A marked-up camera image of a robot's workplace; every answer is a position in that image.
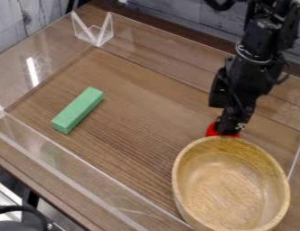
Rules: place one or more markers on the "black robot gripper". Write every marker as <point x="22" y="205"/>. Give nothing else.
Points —
<point x="240" y="83"/>

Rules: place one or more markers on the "green rectangular block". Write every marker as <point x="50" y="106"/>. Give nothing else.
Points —
<point x="77" y="110"/>

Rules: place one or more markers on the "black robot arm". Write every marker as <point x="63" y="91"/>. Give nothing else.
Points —
<point x="271" y="29"/>

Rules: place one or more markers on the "clear acrylic tray enclosure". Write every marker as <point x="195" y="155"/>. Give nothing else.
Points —
<point x="105" y="173"/>

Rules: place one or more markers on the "wooden oval bowl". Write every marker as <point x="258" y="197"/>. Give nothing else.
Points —
<point x="230" y="186"/>

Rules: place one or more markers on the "red toy strawberry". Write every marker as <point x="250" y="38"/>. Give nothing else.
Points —
<point x="212" y="132"/>

